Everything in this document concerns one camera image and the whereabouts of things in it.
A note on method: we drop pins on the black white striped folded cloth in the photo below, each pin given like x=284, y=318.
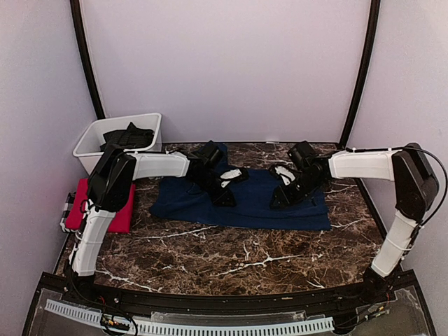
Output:
x=68, y=221

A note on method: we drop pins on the black clothes in bin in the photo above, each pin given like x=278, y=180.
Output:
x=129, y=138

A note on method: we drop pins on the white slotted cable duct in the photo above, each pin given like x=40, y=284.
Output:
x=145, y=326

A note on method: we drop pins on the left black frame post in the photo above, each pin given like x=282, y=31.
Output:
x=83, y=51

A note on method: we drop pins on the black curved front rail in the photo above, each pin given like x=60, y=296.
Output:
x=340, y=302

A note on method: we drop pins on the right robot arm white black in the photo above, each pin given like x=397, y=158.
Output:
x=407, y=167

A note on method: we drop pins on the white plastic bin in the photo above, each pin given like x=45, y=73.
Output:
x=88, y=151

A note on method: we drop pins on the right black frame post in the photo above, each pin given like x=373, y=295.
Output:
x=362, y=75

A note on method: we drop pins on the navy blue t-shirt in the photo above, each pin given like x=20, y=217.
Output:
x=182, y=200

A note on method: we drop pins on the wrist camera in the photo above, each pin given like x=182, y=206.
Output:
x=283, y=173
x=235, y=175

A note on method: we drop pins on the folded red t-shirt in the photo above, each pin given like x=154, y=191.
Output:
x=122, y=221

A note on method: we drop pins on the black frame post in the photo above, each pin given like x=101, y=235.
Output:
x=362, y=75
x=83, y=51

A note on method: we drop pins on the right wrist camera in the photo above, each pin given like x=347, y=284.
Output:
x=283, y=173

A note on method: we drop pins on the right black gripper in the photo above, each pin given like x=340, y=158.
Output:
x=285, y=199

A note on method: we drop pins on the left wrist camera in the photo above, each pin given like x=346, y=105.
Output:
x=235, y=175

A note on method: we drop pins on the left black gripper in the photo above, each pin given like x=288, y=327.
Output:
x=218, y=199

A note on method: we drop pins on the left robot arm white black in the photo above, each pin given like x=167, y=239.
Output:
x=110, y=182

